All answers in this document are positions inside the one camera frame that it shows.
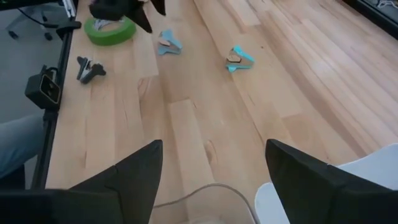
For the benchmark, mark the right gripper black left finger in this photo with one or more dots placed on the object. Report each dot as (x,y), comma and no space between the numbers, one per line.
(124,193)

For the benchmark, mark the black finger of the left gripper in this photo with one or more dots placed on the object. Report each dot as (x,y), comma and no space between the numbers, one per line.
(159,7)
(143,19)

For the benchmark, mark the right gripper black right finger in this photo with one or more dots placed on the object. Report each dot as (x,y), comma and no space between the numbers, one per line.
(323,196)

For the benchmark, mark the green tape roll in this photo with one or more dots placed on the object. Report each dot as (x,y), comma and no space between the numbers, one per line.
(112,38)

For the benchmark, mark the light blue staple remover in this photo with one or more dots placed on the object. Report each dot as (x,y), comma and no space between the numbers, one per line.
(169,43)

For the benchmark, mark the black staple remover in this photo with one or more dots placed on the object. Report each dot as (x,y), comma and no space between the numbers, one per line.
(88,71)

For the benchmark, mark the teal staple remover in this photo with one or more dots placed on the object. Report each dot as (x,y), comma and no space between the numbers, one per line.
(239,60)

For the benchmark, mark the grey office chair base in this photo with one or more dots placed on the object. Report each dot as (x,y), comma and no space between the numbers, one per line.
(34,18)

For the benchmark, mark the person's leg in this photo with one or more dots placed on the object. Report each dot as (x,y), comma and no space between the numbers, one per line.
(18,143)

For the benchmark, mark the black table-level camera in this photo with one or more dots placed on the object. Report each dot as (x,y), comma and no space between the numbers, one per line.
(43,90)

